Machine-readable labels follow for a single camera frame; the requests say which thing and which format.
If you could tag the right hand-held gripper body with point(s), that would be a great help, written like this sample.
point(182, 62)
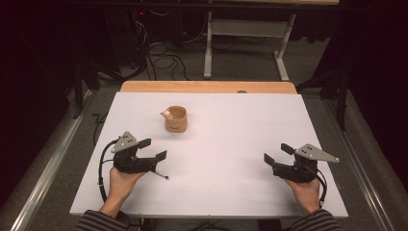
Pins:
point(298, 171)

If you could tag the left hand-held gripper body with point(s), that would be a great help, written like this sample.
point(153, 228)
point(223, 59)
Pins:
point(128, 162)

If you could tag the black pen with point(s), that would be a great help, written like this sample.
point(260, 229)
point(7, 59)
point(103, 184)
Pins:
point(159, 174)

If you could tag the wooden cup with small figurine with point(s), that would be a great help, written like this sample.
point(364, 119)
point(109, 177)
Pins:
point(176, 123)

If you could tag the person's right hand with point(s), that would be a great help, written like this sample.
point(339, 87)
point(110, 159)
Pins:
point(304, 194)

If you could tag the person's left hand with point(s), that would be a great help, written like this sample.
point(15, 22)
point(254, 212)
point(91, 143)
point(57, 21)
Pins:
point(121, 186)

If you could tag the white board sheet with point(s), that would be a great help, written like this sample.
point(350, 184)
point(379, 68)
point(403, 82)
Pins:
point(224, 160)

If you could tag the black metal stand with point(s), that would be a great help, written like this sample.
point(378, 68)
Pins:
point(78, 89)
point(341, 96)

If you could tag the wooden desk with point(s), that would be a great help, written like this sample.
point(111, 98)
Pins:
point(208, 86)

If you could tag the aluminium floor rail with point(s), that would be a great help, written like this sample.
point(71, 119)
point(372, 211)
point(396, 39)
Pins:
point(359, 179)
point(48, 173)

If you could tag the white metal table frame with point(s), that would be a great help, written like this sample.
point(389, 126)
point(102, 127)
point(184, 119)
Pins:
point(247, 28)

